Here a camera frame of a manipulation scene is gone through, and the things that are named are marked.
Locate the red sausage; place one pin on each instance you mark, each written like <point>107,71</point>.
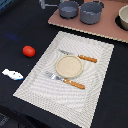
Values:
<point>29,51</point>

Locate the white blue toy fish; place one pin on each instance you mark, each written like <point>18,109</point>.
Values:
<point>12,74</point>

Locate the grey frying pan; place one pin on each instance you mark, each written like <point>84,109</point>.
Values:
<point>68,9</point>

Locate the round beige plate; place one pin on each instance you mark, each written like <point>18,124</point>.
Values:
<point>69,66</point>

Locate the grey cooking pot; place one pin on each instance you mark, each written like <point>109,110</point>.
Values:
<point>90,12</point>

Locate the beige bowl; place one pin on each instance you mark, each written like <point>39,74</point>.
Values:
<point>123,14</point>

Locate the wooden handled fork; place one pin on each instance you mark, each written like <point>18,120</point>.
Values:
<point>67,81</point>

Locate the wooden handled knife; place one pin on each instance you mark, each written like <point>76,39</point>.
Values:
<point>80,56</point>

